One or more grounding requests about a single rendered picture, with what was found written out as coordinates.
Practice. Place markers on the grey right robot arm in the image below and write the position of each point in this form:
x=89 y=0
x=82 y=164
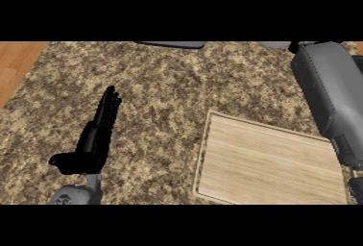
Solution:
x=329 y=96

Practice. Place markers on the dark grey flat object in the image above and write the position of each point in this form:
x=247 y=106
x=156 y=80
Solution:
x=171 y=44

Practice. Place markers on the pale grey flat object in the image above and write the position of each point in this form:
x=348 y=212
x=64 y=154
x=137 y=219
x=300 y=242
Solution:
x=274 y=44

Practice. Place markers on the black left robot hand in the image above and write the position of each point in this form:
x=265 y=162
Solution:
x=97 y=141

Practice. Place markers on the pale wooden tray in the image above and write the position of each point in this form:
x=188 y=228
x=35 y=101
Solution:
x=269 y=163

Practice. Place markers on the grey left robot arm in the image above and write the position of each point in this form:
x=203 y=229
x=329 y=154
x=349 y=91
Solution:
x=81 y=193

